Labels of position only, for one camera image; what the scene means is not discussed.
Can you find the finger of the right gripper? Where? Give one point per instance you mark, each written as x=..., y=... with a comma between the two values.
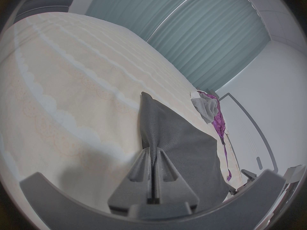
x=249, y=174

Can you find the black long-sleeved top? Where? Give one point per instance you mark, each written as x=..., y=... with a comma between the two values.
x=187, y=147

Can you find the black chest of drawers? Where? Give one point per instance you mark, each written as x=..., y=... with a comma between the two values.
x=48, y=5

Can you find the white garment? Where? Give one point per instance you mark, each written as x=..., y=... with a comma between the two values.
x=193, y=94

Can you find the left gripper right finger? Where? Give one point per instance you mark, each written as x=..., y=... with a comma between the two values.
x=175, y=188

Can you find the grey garment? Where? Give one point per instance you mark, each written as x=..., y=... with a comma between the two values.
x=206, y=108

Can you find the blue-green curtain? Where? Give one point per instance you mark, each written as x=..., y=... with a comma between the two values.
x=139, y=6
x=215, y=37

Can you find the grey bedside table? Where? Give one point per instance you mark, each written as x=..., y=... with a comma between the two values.
x=211, y=92

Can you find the purple satin garment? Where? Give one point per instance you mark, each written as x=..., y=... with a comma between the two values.
x=219, y=123

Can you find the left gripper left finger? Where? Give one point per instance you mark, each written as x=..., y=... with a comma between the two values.
x=134, y=188

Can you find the bed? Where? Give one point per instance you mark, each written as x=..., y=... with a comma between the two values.
x=72, y=92

